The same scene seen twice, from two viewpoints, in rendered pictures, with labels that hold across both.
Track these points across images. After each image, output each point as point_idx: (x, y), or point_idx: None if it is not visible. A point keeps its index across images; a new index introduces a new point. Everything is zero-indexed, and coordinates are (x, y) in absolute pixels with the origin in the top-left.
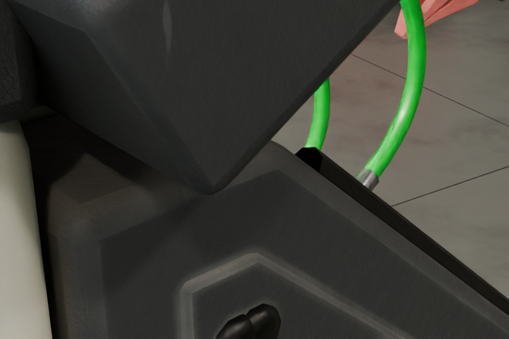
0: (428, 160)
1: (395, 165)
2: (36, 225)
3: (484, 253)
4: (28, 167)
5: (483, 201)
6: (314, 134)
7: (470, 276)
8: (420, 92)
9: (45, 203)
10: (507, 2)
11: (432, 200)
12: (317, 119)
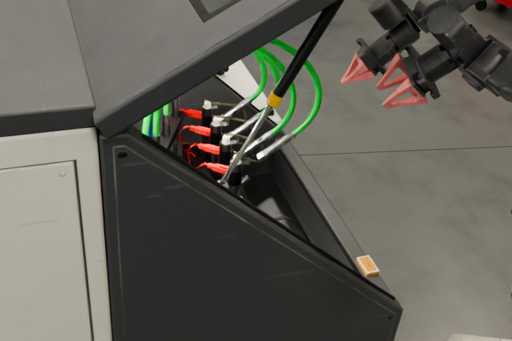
0: (486, 128)
1: (464, 125)
2: (96, 136)
3: (488, 189)
4: (95, 131)
5: (505, 161)
6: (287, 113)
7: (180, 160)
8: (318, 110)
9: (99, 134)
10: None
11: (475, 151)
12: (289, 108)
